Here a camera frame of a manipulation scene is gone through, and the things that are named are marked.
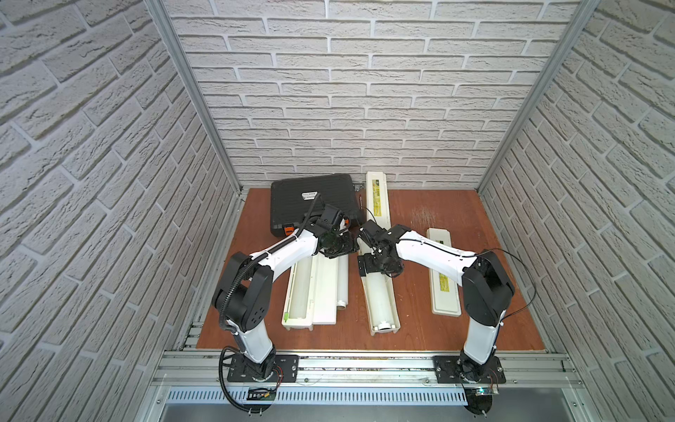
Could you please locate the black plastic tool case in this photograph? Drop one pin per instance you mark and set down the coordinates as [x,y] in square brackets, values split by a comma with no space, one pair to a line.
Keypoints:
[291,200]

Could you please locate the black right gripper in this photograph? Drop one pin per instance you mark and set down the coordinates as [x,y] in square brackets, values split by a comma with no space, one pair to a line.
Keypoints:
[392,268]

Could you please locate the aluminium corner post right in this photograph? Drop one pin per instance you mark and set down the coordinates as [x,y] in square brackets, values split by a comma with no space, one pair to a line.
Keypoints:
[578,22]

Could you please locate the white plastic wrap roll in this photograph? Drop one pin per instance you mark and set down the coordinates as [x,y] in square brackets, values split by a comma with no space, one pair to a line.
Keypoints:
[343,281]
[378,301]

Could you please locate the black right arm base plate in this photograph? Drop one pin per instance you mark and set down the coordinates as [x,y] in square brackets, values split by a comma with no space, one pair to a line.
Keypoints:
[461,369]

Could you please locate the aluminium corner post left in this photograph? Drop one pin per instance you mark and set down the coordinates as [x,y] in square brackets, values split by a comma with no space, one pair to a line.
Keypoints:
[172,42]

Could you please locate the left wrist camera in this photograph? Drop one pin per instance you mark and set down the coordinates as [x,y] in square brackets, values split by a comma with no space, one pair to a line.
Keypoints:
[331,218]

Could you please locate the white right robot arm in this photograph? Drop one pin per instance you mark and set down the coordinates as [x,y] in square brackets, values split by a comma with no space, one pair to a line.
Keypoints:
[486,286]

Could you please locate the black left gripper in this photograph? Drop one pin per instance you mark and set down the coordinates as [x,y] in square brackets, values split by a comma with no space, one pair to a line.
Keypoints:
[337,244]

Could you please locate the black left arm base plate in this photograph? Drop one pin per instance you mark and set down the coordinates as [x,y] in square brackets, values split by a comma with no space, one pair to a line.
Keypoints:
[282,368]

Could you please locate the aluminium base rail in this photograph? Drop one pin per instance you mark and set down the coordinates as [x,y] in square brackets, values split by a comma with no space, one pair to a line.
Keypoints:
[329,377]

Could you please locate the aluminium corner post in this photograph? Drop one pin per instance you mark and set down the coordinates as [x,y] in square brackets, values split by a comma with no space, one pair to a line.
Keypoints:
[578,22]
[172,42]

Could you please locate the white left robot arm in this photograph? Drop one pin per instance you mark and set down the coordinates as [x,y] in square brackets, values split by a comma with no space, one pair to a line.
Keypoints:
[243,294]

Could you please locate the cream dispenser with lid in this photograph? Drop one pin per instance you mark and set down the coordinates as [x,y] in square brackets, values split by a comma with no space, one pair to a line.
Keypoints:
[311,298]

